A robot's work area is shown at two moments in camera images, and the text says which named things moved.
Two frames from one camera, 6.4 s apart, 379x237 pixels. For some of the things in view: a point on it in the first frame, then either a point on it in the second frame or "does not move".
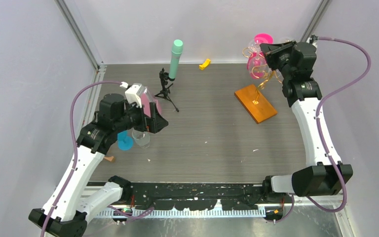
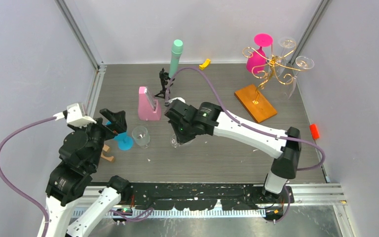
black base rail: x=194 y=196 does not move
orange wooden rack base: x=259 y=112 does not move
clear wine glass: x=254 y=45 to x=175 y=142
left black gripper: x=152 y=124 to x=119 y=122
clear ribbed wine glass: x=142 y=138 does not move
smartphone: x=150 y=98 does not move
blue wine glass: x=125 y=140 does not move
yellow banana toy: x=205 y=64 does not move
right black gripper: x=272 y=51 to x=181 y=138
